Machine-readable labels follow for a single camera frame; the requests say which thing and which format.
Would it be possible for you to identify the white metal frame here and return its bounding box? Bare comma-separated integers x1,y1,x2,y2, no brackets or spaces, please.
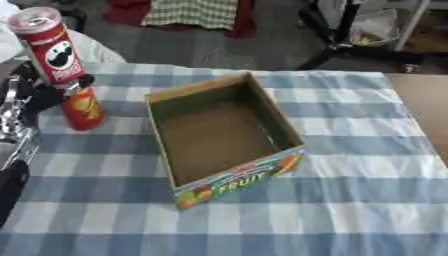
393,0,448,52

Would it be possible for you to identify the green white checked cloth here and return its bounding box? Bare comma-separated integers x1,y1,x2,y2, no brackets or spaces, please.
140,0,240,31

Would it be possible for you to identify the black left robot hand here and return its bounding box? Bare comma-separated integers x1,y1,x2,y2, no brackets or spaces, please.
7,62,97,116

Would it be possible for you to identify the white plastic bag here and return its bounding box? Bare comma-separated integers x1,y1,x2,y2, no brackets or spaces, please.
348,7,403,48

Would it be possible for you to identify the red cloth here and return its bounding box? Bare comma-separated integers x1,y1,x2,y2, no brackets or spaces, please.
99,0,259,40

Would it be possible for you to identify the cardboard box with green inside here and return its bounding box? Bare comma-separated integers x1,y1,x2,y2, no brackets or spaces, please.
143,71,308,211

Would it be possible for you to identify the white fabric bundle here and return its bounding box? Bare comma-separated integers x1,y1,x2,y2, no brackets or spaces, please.
0,0,128,65

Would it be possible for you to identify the black tripod stand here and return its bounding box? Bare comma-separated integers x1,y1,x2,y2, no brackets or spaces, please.
294,0,426,72

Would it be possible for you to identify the red chip can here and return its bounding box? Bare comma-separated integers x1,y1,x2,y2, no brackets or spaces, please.
5,6,107,132

